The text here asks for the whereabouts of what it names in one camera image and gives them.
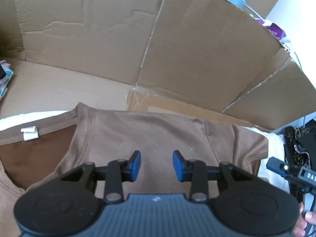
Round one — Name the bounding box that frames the bear print bedsheet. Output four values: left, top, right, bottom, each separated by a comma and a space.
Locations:
0, 111, 290, 198

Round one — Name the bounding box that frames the purple white package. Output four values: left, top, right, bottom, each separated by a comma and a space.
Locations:
257, 18, 295, 55

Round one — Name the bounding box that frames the flattened cardboard sheet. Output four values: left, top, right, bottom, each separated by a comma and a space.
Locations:
0, 0, 316, 131

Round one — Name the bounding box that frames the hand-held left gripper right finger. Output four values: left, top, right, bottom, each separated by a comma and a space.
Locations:
172, 150, 258, 204

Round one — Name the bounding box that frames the person's right hand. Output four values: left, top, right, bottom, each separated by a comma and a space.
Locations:
292, 201, 316, 237

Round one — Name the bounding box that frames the leopard print cloth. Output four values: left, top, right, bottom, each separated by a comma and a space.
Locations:
284, 120, 316, 171

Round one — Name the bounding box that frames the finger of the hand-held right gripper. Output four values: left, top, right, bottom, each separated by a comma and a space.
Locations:
267, 157, 290, 177

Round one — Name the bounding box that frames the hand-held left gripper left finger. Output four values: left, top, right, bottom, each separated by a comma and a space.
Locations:
59, 150, 142, 204

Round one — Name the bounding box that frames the brown t-shirt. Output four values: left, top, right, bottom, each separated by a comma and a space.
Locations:
0, 102, 269, 237

